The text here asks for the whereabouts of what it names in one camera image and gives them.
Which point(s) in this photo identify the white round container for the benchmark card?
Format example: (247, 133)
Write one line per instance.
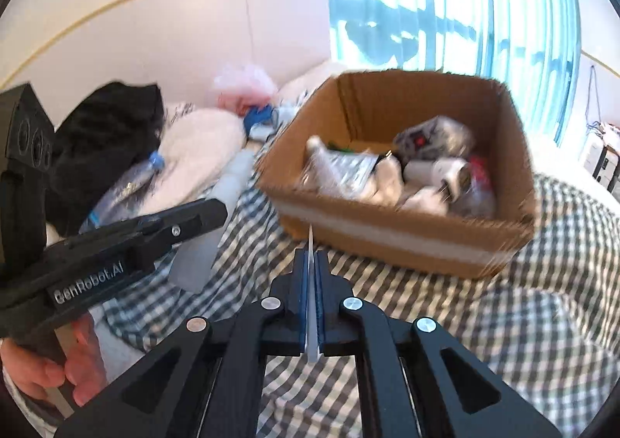
(480, 201)

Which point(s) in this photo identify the cluttered shelf unit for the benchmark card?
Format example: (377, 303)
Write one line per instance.
(600, 156)

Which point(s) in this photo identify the blue white cloth item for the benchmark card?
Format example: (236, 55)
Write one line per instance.
(263, 123)

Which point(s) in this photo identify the brown cardboard box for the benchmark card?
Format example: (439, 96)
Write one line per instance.
(362, 112)

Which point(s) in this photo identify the thin white card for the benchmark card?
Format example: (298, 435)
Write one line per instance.
(312, 329)

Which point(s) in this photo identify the black clothing pile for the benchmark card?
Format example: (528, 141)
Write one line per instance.
(111, 130)

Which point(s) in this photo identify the clear plastic water bottle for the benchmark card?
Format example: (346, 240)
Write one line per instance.
(123, 200)

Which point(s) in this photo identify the white fluffy pillow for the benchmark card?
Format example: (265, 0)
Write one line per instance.
(195, 149)

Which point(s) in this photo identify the white plastic bottle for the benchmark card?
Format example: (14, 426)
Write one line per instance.
(452, 176)

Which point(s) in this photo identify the pink plastic bag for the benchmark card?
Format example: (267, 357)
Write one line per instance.
(240, 89)

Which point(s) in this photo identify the left hand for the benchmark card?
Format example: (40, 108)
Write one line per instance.
(83, 368)

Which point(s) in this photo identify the silver blister pill pack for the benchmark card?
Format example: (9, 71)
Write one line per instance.
(338, 174)

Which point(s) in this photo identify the white red patterned pouch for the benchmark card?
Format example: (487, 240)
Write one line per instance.
(438, 137)

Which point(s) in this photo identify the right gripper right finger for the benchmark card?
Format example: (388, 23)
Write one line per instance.
(414, 378)

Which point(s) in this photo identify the blue window curtain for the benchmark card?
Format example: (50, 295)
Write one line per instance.
(533, 46)

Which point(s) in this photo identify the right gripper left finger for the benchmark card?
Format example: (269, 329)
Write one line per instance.
(206, 379)

